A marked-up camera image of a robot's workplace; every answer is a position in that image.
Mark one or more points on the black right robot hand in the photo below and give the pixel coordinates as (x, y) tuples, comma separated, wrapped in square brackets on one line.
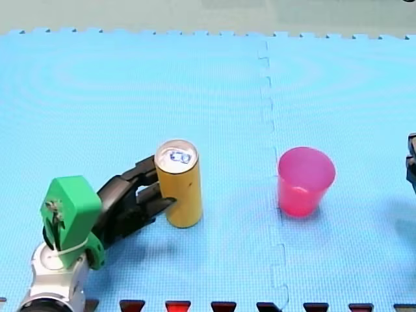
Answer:
[(411, 162)]

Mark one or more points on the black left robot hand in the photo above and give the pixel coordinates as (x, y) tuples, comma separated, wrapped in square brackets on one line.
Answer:
[(120, 208)]

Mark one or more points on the yellow drink can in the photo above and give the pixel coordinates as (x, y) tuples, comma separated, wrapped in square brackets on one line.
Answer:
[(182, 188)]

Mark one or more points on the pink plastic cup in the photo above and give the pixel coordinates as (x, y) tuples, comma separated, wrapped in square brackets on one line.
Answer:
[(304, 182)]

